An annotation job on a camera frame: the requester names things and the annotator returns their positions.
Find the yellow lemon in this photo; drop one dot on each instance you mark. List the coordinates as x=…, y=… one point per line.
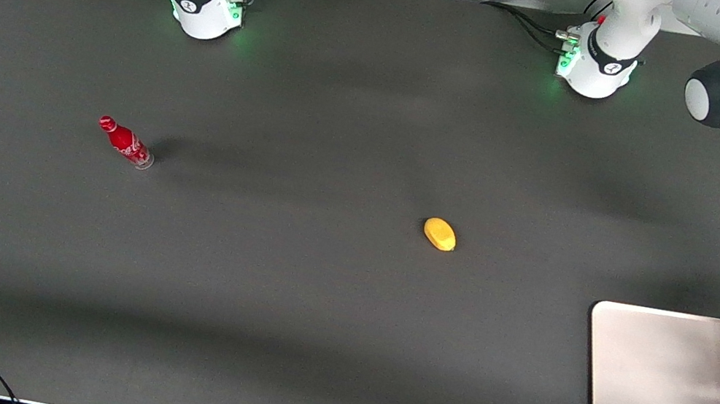
x=439, y=234

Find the red cola bottle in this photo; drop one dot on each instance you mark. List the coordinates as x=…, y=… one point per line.
x=125, y=141

